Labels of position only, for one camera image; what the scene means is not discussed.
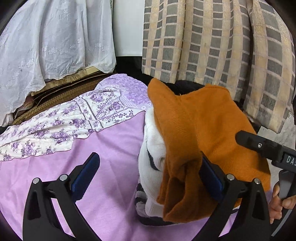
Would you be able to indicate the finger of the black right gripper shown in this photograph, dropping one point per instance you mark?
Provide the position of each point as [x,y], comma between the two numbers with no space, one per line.
[242,210]

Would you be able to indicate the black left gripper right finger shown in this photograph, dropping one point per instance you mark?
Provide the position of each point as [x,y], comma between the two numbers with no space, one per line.
[265,147]

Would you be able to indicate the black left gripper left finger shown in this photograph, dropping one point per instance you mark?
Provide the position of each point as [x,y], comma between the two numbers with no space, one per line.
[40,221]

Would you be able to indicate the orange knitted cardigan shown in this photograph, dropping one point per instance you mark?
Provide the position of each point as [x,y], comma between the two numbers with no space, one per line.
[202,123]

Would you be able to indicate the person's right hand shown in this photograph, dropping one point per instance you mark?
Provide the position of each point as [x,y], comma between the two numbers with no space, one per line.
[276,204]

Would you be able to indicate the pink bed sheet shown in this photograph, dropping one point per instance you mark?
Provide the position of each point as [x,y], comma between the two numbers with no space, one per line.
[108,204]

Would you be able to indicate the checkered beige grey curtain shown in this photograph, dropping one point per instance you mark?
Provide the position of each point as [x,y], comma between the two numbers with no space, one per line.
[243,46]

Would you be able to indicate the white black striped folded garment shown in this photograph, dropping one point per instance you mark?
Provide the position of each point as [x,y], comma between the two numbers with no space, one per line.
[151,159]

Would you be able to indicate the brown woven mat edge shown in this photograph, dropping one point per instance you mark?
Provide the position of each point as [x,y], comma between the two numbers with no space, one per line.
[59,91]

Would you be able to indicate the purple floral white bedsheet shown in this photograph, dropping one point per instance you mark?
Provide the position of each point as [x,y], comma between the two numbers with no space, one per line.
[114,100]

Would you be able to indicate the white lace cover cloth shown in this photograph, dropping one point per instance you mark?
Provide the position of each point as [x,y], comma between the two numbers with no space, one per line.
[49,40]

